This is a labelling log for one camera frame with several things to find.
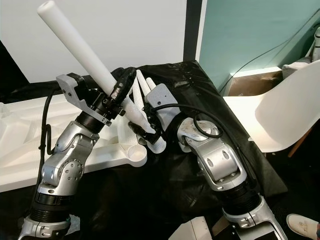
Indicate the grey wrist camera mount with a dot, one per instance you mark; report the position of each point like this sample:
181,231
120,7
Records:
75,95
160,95

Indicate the white plastic table top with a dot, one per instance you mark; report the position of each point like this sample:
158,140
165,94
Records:
25,145

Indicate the black plastic cover sheet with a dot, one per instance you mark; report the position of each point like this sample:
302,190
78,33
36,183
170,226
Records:
180,200

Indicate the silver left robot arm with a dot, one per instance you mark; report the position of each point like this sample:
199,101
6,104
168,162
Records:
65,170

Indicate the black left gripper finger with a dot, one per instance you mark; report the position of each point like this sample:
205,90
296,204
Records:
88,83
125,84

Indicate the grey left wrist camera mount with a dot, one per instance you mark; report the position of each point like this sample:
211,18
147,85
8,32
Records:
75,95

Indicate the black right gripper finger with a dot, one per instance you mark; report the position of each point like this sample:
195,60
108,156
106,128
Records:
149,111
141,128

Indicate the white plastic shell chair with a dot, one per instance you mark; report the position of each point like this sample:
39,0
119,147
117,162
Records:
290,110

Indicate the white shoe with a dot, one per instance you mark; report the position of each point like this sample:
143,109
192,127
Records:
302,225

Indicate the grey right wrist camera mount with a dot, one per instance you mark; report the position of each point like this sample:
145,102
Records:
160,95

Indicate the large white board panel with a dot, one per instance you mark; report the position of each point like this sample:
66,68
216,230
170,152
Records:
155,35

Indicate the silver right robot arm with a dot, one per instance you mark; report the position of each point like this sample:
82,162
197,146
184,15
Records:
220,160

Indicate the light grey cushion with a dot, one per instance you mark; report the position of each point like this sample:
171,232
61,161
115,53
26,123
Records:
300,69

